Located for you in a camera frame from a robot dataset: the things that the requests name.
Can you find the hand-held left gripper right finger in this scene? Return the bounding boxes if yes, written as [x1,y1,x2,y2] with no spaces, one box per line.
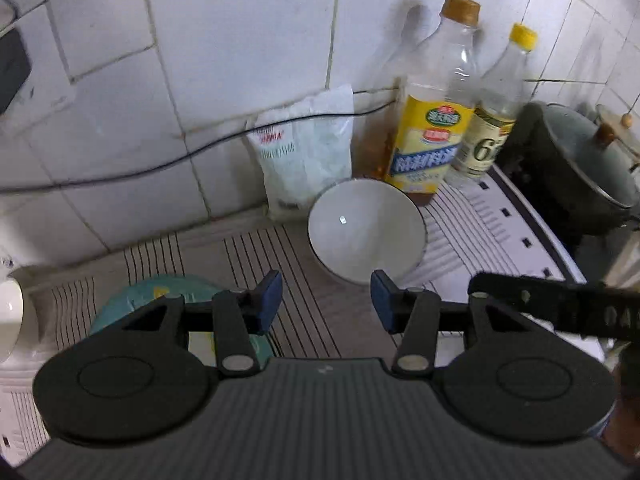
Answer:
[371,269,561,379]

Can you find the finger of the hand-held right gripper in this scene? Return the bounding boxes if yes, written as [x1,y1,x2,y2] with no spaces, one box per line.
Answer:
[468,272,640,346]

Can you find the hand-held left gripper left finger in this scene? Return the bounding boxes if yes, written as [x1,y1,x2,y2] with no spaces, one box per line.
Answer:
[92,269,284,377]

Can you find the white ribbed bowl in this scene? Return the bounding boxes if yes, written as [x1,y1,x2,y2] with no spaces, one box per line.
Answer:
[306,179,428,287]
[0,266,42,365]

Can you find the blue fried egg plate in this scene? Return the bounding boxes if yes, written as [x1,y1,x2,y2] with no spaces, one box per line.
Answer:
[90,274,274,362]

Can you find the striped patterned tablecloth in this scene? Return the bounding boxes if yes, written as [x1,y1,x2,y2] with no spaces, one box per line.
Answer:
[0,162,606,466]

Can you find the black induction cooker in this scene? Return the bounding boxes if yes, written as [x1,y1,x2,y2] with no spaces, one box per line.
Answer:
[492,155,640,286]

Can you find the dark pot with glass lid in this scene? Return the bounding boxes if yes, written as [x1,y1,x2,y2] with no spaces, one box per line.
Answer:
[500,102,640,237]

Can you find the white plastic salt bag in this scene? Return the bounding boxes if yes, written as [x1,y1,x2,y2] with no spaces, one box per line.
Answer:
[244,84,357,224]

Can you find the cooking wine bottle yellow label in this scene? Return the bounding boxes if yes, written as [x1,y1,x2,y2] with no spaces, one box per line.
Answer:
[382,0,482,207]

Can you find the clear vinegar bottle yellow cap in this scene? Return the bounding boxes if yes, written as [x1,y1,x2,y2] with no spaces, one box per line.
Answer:
[444,23,539,191]

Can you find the black cable along wall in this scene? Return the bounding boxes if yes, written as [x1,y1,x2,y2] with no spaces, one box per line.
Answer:
[0,99,401,195]

